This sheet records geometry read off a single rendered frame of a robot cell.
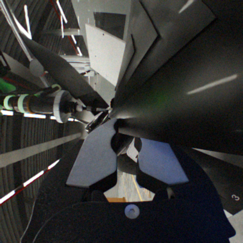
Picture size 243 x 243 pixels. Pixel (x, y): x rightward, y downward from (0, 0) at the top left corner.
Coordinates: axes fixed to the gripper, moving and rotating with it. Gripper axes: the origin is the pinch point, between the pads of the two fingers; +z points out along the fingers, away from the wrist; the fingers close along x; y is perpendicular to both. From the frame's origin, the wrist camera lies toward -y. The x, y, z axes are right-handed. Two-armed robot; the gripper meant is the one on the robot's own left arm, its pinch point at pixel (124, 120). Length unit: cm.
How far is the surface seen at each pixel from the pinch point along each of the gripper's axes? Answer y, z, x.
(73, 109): 3.0, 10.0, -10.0
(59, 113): 2.9, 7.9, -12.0
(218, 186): 13.6, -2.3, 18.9
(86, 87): 1.7, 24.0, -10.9
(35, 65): -7, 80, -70
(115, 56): -8.0, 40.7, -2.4
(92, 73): 2, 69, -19
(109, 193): 1313, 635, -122
